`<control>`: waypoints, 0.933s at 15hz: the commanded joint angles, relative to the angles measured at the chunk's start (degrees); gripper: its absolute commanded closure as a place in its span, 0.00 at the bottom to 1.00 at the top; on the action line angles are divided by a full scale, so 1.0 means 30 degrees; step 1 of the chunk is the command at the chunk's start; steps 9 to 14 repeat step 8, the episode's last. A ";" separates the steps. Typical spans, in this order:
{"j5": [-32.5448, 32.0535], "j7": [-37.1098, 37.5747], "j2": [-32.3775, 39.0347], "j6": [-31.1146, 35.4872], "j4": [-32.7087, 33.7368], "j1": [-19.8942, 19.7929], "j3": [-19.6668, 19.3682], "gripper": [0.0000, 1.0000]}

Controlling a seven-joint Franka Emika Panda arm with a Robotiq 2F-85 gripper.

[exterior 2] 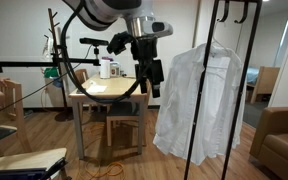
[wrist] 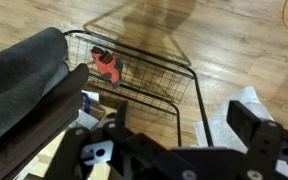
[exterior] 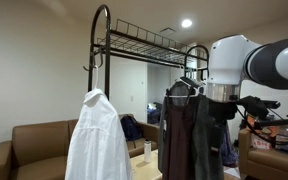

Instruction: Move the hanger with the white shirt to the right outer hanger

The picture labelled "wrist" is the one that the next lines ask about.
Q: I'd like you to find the brown cardboard box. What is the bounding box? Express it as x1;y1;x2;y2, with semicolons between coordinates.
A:
83;94;120;123

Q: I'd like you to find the red black glove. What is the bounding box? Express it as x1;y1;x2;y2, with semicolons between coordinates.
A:
89;45;125;90

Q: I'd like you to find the white long-sleeved shirt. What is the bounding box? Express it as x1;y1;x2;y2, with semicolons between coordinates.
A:
193;85;288;180

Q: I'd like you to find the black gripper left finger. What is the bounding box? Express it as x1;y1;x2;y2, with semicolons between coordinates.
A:
44;100;129;180

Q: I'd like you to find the gray garment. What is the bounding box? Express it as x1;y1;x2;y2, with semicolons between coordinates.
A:
0;26;71;152

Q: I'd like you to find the black metal clothes rack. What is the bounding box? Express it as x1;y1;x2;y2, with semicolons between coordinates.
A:
63;29;215;148

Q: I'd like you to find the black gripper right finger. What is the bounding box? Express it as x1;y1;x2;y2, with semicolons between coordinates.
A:
226;100;288;180

